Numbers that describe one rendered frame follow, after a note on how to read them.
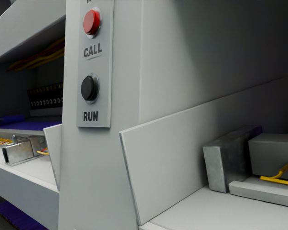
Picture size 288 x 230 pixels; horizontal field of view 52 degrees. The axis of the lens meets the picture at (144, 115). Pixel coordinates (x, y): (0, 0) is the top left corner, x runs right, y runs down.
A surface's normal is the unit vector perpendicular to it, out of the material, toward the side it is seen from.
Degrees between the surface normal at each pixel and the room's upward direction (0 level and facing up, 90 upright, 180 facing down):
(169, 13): 90
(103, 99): 90
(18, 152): 90
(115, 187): 90
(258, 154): 106
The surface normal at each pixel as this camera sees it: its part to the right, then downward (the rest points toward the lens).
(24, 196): -0.74, 0.23
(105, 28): -0.76, -0.05
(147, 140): 0.65, -0.02
